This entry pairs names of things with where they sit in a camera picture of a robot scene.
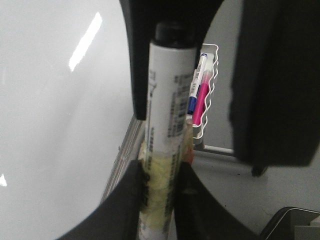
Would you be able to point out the white taped whiteboard marker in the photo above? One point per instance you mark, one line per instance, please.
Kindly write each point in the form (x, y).
(172, 54)

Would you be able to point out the white glossy whiteboard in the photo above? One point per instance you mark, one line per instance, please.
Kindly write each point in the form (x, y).
(65, 106)

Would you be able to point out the blue capped white marker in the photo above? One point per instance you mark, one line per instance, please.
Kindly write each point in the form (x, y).
(196, 82)

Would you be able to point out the grey metal box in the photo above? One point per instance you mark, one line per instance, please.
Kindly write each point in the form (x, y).
(292, 223)

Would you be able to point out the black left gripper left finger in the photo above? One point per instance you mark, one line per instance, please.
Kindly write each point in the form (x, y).
(117, 217)

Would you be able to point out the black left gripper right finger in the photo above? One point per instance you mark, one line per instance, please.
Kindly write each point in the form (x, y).
(199, 216)

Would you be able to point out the white wire marker tray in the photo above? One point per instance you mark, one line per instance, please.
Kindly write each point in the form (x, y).
(212, 64)

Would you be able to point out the pink highlighter marker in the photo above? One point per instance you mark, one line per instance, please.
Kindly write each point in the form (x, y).
(202, 93)

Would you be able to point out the grey aluminium marker ledge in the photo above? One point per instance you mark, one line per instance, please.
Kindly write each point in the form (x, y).
(128, 151)

